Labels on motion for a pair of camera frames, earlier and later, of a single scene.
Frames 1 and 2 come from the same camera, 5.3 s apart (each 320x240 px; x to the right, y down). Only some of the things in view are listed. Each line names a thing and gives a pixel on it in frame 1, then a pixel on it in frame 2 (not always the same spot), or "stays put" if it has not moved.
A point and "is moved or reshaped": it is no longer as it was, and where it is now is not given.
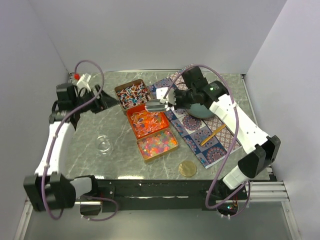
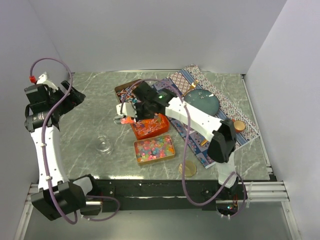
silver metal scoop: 155,105 is moved or reshaped
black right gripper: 177,106 to 138,117
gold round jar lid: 187,168 stays put
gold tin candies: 132,94 stays put
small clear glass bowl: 103,144 stays put
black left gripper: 105,102 to 71,101
